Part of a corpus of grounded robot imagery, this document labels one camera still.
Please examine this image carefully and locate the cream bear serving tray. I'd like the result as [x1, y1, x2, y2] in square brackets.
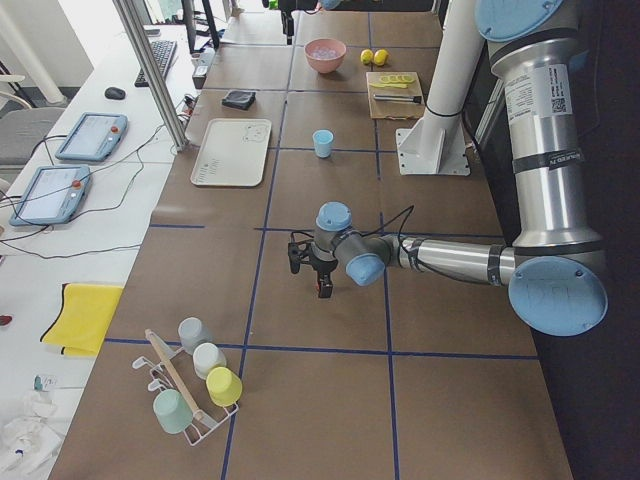
[190, 118, 272, 187]

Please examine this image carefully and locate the black computer mouse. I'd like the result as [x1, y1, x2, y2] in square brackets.
[104, 87, 126, 100]

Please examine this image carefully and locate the yellow plastic knife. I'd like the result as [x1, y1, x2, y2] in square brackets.
[368, 83, 409, 89]

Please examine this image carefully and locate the whole yellow lemon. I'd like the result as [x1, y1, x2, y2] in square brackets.
[372, 49, 389, 67]
[360, 49, 374, 65]

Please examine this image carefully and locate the blue teach pendant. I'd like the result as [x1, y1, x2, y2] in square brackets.
[9, 165, 91, 226]
[55, 112, 128, 162]

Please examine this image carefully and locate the yellow cloth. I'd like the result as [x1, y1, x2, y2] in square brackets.
[40, 283, 123, 357]

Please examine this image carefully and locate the clear ice cubes pile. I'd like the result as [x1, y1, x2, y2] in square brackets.
[309, 46, 340, 61]

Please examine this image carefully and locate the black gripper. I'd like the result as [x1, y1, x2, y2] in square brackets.
[287, 240, 338, 299]

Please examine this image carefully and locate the white wire cup rack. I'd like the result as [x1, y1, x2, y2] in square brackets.
[131, 347, 239, 447]

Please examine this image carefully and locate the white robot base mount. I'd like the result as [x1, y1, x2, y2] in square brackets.
[396, 0, 484, 176]

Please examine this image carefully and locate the grey folded cloth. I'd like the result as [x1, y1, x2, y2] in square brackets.
[221, 90, 256, 111]

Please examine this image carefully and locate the wooden cutting board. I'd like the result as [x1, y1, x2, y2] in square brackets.
[366, 72, 425, 120]

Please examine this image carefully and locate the aluminium frame post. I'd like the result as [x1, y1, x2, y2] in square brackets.
[113, 0, 188, 152]

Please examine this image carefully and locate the green plastic cup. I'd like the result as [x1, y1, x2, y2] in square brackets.
[153, 389, 193, 434]

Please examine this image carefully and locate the white plastic cup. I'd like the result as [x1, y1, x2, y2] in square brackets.
[192, 342, 227, 380]

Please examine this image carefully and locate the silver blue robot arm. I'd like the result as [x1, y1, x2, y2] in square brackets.
[288, 1, 608, 336]
[277, 0, 342, 45]

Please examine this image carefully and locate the yellow plastic cup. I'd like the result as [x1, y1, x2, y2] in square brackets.
[206, 366, 243, 407]

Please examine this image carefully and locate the black keyboard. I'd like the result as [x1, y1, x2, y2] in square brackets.
[134, 40, 178, 88]

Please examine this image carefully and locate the grey plastic cup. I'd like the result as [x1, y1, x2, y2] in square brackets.
[178, 317, 213, 355]

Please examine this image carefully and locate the wooden rack handle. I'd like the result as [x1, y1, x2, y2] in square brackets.
[145, 329, 204, 421]

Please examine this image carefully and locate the pink bowl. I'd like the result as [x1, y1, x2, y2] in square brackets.
[304, 38, 347, 74]

